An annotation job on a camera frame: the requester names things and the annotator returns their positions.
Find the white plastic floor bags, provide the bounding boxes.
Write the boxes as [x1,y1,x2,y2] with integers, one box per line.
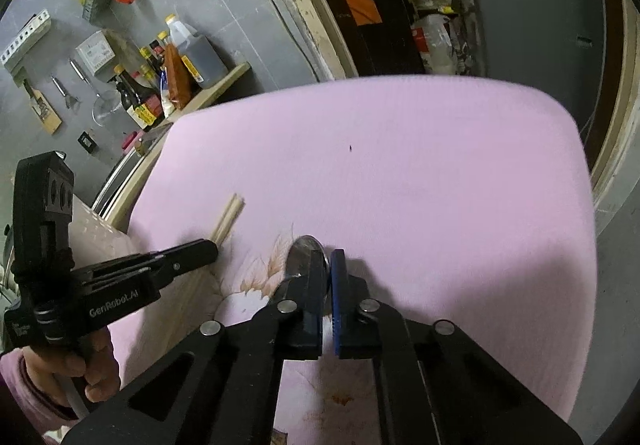
[410,11,477,76]

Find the large dark liquid jug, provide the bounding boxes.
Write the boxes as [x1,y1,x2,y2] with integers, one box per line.
[164,13,230,90]

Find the grey cabinet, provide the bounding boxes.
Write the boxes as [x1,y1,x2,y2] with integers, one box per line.
[466,0,609,138]

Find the orange panel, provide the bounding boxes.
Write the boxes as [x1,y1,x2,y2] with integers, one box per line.
[335,0,384,26]

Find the pink tablecloth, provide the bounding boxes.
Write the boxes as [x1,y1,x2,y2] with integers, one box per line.
[107,75,599,445]

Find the dark bottle red label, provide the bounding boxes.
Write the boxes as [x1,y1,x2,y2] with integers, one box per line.
[148,31,172,76]

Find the metal peeler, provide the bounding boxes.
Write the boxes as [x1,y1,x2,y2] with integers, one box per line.
[50,76,80,110]

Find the soy sauce bottle yellow label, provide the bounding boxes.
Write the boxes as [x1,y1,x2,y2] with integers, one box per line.
[113,65,164,130]

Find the orange spice bag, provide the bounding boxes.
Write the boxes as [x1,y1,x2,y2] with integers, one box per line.
[163,43,192,110]

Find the yellow cap sauce bottle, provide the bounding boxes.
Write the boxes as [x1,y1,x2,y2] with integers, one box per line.
[139,46,162,80]

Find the metal strainer ladle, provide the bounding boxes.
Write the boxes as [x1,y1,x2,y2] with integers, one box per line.
[69,58,122,124]

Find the white wall basket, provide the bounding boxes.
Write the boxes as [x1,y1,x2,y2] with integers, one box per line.
[0,9,52,72]

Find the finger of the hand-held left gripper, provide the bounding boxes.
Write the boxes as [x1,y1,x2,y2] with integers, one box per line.
[74,238,219,287]

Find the wooden chopstick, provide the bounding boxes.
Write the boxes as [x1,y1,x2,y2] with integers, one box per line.
[167,196,247,357]
[164,194,241,357]

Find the metal spoon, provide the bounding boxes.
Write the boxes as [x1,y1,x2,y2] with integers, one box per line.
[286,235,332,307]

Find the person's left forearm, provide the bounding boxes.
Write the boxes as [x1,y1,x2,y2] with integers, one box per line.
[0,349,76,432]

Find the person's left hand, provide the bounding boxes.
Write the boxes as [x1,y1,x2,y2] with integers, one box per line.
[22,325,122,407]

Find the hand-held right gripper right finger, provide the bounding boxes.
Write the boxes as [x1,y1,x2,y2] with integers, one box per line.
[327,249,583,445]

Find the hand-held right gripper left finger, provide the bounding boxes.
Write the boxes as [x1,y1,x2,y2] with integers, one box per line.
[62,249,329,445]

